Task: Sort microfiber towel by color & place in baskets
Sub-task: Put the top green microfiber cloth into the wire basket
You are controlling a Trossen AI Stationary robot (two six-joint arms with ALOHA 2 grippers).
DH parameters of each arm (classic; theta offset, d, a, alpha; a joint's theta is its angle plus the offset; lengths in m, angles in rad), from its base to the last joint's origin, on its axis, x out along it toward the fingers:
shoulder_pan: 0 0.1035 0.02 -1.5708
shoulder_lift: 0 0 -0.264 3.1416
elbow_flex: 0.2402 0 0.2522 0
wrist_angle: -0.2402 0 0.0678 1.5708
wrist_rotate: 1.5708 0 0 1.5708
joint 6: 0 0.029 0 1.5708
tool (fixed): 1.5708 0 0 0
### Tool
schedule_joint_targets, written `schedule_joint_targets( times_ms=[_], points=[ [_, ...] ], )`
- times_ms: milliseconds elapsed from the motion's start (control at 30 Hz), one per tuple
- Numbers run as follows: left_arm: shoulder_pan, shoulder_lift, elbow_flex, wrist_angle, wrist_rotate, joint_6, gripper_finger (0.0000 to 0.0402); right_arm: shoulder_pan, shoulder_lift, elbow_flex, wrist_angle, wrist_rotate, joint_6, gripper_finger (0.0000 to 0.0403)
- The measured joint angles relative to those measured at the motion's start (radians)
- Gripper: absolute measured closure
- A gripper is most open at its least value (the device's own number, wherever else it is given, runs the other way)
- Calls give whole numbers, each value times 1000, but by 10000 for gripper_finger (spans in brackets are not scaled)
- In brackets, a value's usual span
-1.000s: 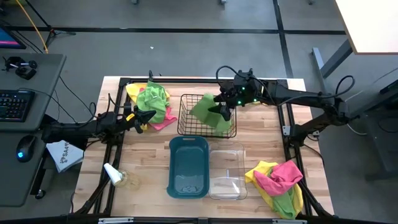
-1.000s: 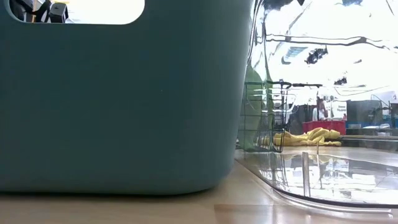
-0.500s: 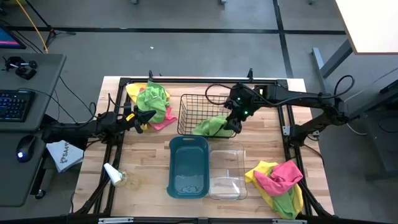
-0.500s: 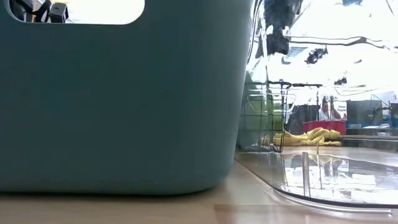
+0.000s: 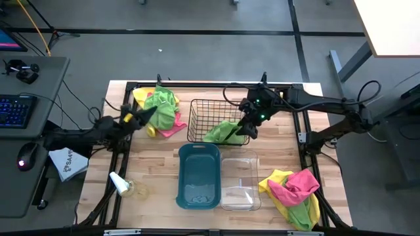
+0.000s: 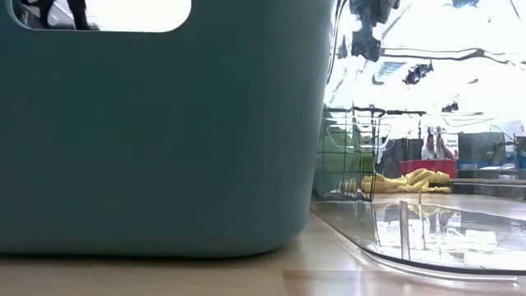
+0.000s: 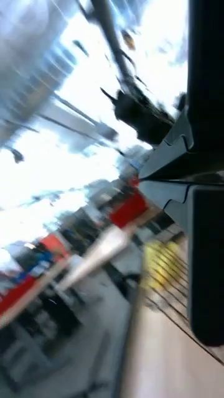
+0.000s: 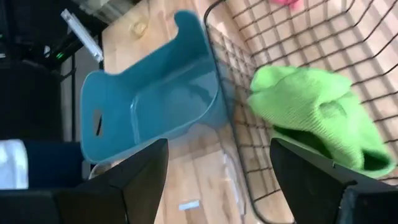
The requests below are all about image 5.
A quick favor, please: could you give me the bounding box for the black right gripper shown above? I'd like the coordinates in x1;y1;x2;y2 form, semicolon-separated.
228;97;268;140

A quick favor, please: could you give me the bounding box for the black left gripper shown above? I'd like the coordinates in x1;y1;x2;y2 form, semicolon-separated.
119;104;158;130

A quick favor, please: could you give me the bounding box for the green microfiber towel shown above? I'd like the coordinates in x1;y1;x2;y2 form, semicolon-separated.
286;195;315;232
143;85;180;131
202;120;247;146

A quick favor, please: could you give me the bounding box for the pink microfiber towel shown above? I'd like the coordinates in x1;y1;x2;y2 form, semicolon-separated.
157;112;188;139
267;168;321;208

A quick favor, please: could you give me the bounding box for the clear plastic bin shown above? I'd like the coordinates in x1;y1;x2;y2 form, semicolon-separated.
220;148;263;212

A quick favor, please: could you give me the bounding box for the teal plastic basket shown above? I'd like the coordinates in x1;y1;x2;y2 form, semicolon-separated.
175;142;222;210

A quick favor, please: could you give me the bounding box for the clear spray bottle white nozzle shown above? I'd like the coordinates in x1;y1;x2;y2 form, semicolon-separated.
108;170;150;201

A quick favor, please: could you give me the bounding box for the white printed paper bag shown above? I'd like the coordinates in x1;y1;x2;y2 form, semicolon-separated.
49;147;90;183

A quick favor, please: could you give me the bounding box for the black tripod stand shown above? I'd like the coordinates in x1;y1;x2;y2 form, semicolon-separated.
25;0;81;50

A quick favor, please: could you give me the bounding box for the black computer mouse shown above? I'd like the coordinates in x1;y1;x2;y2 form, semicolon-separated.
16;142;40;172

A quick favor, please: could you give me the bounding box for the grey table leg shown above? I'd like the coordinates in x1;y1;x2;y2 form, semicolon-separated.
329;41;373;83

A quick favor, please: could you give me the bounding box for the black backlit keyboard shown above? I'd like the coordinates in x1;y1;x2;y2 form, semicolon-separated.
0;94;38;130

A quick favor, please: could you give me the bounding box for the grey side desk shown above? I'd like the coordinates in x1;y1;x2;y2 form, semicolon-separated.
0;55;71;219

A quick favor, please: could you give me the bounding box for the computer monitor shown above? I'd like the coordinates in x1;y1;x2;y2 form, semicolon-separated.
0;27;29;53

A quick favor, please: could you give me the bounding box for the white table top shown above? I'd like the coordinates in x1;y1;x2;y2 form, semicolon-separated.
353;0;420;59

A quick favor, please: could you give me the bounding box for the black wire basket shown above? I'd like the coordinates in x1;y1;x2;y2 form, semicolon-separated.
186;98;251;146

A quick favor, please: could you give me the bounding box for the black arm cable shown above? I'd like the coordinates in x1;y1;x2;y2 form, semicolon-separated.
356;79;383;106
222;83;296;112

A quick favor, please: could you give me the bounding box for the black aluminium table frame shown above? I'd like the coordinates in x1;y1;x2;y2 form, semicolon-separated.
74;72;354;231

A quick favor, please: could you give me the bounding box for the yellow cable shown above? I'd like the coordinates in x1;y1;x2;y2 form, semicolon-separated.
15;0;53;57

